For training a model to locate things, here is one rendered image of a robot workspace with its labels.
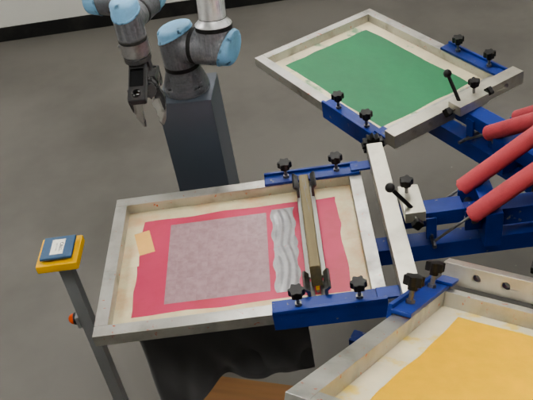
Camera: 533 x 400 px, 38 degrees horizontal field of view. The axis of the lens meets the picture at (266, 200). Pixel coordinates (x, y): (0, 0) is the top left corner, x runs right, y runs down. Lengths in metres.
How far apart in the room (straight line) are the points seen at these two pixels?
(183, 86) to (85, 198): 1.90
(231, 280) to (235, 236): 0.19
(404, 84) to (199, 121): 0.81
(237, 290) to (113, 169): 2.41
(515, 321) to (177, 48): 1.32
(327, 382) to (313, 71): 2.02
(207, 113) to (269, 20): 3.23
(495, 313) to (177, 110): 1.26
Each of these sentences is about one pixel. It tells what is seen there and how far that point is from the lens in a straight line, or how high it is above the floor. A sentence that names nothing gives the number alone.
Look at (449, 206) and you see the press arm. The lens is 2.24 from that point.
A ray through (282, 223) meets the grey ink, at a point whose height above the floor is 0.96.
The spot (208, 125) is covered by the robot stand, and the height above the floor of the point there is 1.11.
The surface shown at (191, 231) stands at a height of 0.96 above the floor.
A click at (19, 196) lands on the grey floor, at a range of 4.53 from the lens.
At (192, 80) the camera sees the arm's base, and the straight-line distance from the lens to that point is 2.54.
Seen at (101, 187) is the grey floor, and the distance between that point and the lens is 4.37.
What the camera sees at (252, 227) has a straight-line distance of 2.36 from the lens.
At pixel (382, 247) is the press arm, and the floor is 0.92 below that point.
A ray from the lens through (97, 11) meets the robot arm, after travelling 2.17.
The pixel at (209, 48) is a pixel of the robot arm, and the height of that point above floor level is 1.39.
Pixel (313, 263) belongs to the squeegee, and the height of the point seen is 1.06.
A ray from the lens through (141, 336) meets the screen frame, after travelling 2.11.
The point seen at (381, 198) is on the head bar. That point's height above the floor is 1.04.
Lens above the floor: 2.48
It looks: 38 degrees down
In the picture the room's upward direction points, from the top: 10 degrees counter-clockwise
